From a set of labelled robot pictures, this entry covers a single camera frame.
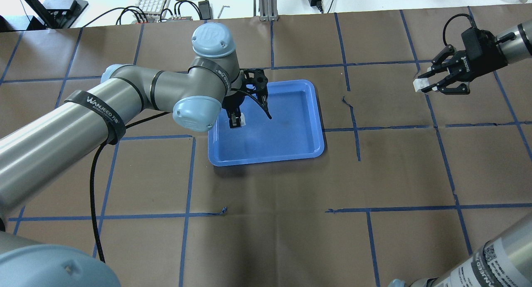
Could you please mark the lower usb hub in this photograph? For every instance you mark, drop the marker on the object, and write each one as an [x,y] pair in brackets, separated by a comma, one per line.
[144,20]

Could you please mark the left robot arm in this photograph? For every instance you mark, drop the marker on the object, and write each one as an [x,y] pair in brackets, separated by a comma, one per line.
[39,152]

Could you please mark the usb hub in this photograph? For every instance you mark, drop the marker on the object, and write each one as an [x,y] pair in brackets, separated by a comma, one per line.
[144,20]
[180,18]

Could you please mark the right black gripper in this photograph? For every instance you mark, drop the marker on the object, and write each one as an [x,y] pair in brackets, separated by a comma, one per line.
[484,56]

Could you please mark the white keyboard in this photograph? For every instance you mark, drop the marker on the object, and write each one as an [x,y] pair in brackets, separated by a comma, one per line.
[152,7]

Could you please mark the aluminium frame post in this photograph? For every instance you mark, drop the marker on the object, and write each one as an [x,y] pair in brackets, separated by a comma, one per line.
[266,10]

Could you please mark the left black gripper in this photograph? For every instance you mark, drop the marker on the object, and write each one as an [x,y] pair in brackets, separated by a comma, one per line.
[232,104]

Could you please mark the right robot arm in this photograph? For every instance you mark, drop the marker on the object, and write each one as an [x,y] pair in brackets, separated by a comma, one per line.
[486,171]

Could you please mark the white block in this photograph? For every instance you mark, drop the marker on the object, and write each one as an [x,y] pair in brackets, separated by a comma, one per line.
[237,121]
[423,85]

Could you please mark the brown paper table cover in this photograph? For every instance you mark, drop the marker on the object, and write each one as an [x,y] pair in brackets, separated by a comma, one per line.
[355,181]

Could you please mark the upper usb hub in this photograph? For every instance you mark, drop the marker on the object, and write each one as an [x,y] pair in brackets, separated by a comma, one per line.
[180,18]

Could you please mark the blue plastic tray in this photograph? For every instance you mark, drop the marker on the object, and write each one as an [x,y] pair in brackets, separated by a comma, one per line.
[294,132]

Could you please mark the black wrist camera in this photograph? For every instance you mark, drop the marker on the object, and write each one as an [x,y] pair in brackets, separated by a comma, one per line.
[476,40]

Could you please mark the black monitor stand base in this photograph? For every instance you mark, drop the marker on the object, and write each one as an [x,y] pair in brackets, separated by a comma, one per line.
[63,13]

